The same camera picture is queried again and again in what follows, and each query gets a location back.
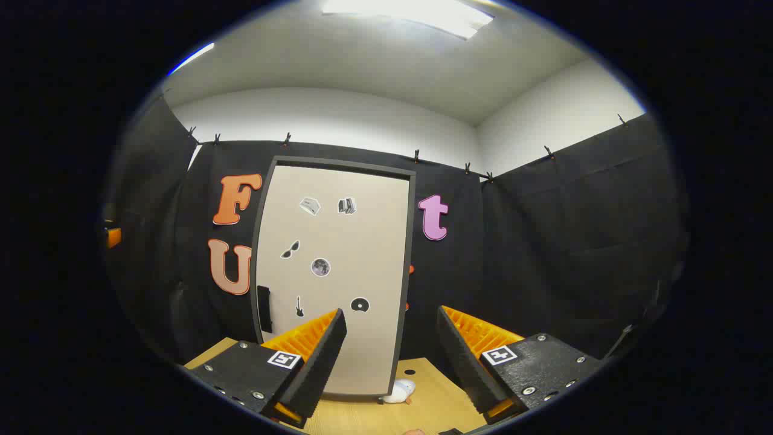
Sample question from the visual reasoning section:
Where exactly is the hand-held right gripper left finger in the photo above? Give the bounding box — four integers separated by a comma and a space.
184, 308, 348, 431

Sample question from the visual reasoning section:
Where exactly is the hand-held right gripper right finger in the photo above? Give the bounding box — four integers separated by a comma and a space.
436, 305, 605, 424

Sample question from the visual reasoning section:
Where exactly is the white coaster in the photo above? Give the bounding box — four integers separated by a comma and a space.
382, 379, 417, 405

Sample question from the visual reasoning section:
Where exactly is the black door handle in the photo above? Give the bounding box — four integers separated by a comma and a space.
257, 285, 272, 334

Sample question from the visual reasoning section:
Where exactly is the beige cabinet door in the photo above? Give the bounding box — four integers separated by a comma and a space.
257, 164, 411, 398

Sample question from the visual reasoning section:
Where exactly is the grey cabinet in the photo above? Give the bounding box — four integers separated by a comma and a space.
249, 155, 417, 404

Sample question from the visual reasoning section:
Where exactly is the black backdrop cloth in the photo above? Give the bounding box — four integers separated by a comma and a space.
103, 94, 689, 375

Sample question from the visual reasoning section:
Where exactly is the long ceiling lamp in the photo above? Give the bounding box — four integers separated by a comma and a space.
168, 42, 216, 76

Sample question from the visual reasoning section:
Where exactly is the row of black cloth clips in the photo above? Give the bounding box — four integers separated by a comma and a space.
158, 89, 629, 182

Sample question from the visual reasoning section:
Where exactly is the rectangular ceiling lamp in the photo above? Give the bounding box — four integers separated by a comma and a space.
321, 0, 495, 40

